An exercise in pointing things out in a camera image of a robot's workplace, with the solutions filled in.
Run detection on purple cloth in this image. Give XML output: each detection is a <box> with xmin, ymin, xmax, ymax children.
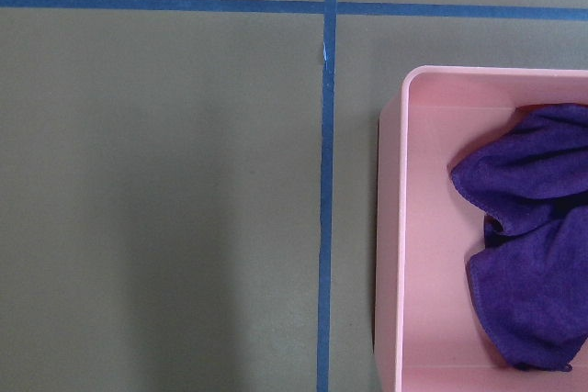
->
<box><xmin>450</xmin><ymin>104</ymin><xmax>587</xmax><ymax>372</ymax></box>

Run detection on pink plastic bin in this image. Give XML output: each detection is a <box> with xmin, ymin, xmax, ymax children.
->
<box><xmin>374</xmin><ymin>66</ymin><xmax>587</xmax><ymax>391</ymax></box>

